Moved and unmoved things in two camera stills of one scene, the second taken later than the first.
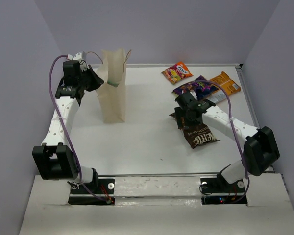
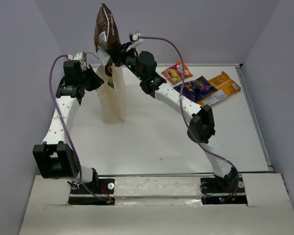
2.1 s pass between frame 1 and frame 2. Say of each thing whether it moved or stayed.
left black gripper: stayed
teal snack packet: moved
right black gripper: moved
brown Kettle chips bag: moved
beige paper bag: stayed
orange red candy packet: stayed
